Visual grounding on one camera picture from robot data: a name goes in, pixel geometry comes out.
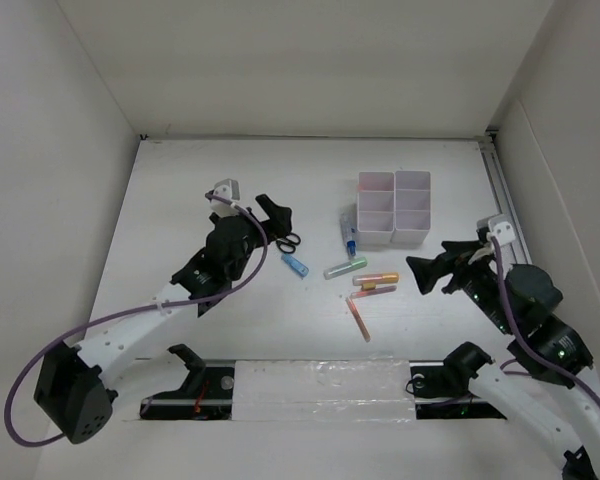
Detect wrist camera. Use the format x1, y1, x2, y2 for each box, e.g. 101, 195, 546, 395
477, 214, 516, 247
205, 178, 240, 218

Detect green highlighter marker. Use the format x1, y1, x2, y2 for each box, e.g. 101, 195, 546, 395
323, 257, 368, 280

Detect black handled scissors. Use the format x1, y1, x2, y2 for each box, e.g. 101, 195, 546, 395
275, 233, 301, 254

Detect aluminium side rail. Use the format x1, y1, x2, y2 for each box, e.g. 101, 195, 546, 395
479, 130, 561, 356

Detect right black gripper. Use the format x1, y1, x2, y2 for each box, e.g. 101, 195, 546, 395
404, 237, 516, 333

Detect blue capped glue pen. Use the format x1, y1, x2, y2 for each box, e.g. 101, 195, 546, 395
339, 204, 357, 258

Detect right white compartment container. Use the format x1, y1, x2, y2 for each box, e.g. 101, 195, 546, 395
391, 170, 431, 245

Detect left white compartment container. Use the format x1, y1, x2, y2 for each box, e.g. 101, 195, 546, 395
356, 171, 395, 246

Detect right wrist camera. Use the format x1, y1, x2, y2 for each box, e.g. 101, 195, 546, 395
477, 214, 516, 247

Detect white compartment container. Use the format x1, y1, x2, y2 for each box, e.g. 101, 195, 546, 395
391, 170, 431, 245
356, 171, 395, 246

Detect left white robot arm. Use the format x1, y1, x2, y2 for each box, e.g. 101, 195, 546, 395
34, 189, 293, 445

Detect yellow capped pink marker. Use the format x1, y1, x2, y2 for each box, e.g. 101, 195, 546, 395
349, 282, 397, 299

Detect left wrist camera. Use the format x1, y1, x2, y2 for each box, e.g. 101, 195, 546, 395
205, 178, 240, 218

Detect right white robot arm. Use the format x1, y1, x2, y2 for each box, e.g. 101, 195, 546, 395
405, 239, 600, 479

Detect orange capped marker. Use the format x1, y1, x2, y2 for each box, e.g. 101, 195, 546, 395
352, 272, 400, 286

